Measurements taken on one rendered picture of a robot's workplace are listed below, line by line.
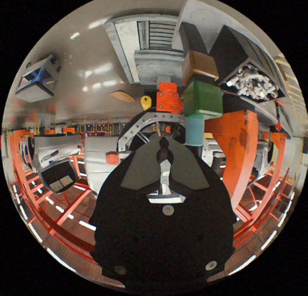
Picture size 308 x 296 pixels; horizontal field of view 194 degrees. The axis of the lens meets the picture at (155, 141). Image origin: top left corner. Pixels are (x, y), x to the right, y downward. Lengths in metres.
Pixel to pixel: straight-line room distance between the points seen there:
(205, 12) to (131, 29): 0.51
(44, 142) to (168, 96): 2.57
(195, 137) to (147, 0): 0.78
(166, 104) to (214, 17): 0.44
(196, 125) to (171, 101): 0.20
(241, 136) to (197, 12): 0.61
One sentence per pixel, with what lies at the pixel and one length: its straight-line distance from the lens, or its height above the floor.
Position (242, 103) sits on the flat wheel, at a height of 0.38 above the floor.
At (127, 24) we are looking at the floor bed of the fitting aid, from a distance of 0.68.
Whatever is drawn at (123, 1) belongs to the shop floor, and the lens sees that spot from 0.71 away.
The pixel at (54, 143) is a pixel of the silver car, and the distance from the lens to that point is 2.62.
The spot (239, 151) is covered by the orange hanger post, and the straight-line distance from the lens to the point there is 0.66.
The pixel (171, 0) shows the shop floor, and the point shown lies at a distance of 0.69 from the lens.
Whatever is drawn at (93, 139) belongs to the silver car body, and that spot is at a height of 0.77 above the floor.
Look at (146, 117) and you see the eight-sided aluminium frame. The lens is 0.48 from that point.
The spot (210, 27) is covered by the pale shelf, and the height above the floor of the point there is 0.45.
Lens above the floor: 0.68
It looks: 7 degrees up
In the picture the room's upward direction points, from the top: 179 degrees counter-clockwise
